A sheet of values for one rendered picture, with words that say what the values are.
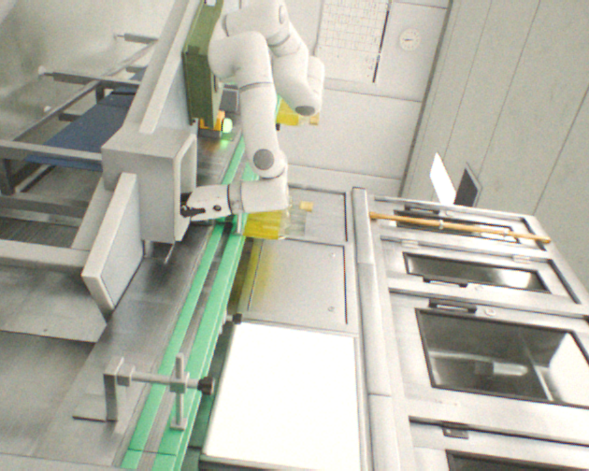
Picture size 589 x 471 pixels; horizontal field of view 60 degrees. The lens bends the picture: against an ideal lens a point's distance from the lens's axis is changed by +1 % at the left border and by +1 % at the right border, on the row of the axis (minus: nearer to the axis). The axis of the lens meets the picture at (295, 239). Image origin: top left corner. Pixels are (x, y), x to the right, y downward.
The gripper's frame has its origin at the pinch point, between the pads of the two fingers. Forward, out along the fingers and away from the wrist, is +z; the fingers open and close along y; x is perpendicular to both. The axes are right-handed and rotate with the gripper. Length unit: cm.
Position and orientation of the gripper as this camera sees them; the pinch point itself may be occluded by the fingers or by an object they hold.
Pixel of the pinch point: (170, 205)
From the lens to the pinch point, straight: 127.3
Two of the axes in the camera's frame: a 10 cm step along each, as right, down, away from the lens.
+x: -1.4, -8.6, -4.9
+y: 0.7, -5.0, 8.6
